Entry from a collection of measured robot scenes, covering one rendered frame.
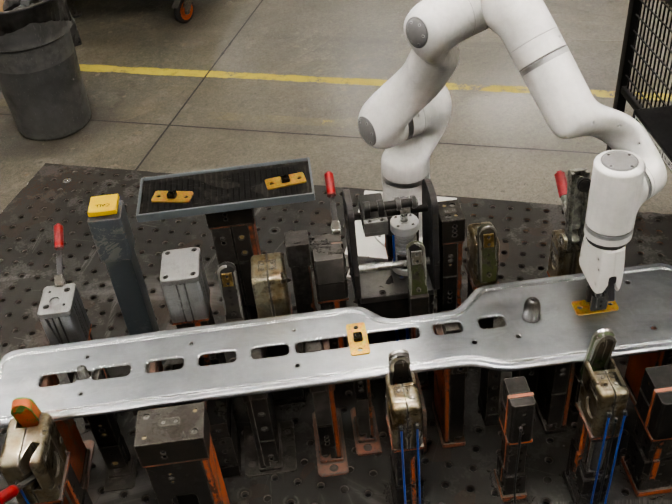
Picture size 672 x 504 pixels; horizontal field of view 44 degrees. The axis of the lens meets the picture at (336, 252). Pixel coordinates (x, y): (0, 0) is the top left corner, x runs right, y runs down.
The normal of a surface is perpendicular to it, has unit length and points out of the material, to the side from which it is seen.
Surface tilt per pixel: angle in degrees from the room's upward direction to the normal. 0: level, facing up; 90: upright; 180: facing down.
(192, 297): 90
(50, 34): 91
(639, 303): 0
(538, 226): 0
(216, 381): 0
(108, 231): 90
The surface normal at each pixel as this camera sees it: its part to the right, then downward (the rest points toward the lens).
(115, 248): 0.11, 0.63
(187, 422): -0.07, -0.77
